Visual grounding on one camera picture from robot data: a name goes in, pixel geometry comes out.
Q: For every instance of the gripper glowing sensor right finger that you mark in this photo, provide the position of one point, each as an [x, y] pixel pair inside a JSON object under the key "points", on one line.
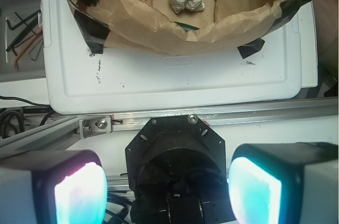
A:
{"points": [[285, 183]]}

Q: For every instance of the orange hex key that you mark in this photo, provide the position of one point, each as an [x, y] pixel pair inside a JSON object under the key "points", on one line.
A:
{"points": [[31, 41]]}

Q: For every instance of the brown paper bag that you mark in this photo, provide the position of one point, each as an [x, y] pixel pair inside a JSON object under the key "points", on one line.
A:
{"points": [[149, 25]]}

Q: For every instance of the aluminium extrusion rail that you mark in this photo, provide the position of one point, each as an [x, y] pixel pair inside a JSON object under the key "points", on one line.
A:
{"points": [[66, 131]]}

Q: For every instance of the black hex key set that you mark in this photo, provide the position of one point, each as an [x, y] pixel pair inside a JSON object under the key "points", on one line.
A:
{"points": [[18, 31]]}

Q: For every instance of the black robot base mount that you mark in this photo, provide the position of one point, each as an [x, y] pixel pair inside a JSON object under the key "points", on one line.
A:
{"points": [[178, 174]]}

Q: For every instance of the black tape strip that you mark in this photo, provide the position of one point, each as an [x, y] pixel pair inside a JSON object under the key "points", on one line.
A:
{"points": [[251, 48]]}

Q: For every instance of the white plastic bin lid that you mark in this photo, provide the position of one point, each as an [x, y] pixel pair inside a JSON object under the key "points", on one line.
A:
{"points": [[80, 82]]}

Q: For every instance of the dark green plastic pickle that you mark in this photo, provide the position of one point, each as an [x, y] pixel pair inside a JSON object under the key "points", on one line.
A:
{"points": [[186, 27]]}

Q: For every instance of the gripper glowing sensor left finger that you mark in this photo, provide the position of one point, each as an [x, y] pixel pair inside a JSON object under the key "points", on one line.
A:
{"points": [[52, 186]]}

